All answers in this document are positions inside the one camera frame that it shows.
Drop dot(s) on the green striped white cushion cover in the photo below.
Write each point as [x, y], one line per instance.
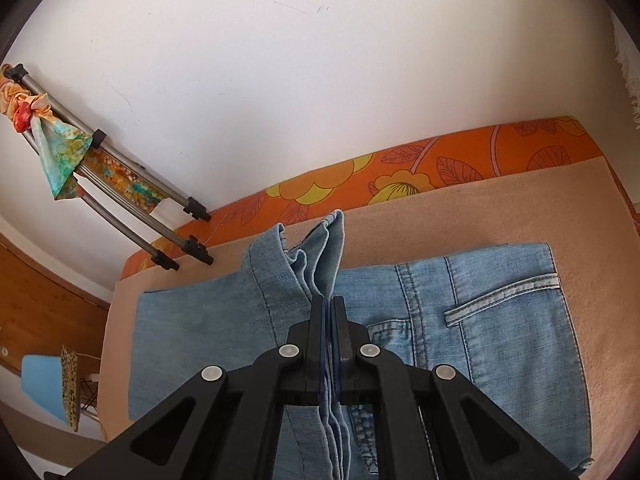
[629, 70]

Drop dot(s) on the colourful patterned scarf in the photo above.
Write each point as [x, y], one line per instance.
[60, 150]

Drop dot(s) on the orange floral bed sheet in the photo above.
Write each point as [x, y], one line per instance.
[400, 175]

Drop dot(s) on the wooden door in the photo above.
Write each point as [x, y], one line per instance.
[45, 295]

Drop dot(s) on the light blue chair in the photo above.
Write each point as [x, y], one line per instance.
[47, 385]

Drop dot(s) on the folded metal stand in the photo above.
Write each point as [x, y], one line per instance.
[125, 180]

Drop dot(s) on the leopard print cloth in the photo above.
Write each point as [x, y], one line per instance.
[70, 385]

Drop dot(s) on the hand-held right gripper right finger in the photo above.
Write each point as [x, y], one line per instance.
[350, 365]

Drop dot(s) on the light blue denim pants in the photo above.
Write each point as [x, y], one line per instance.
[470, 320]

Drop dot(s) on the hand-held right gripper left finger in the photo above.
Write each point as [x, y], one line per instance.
[300, 370]

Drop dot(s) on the beige blanket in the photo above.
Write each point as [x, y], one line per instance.
[450, 210]

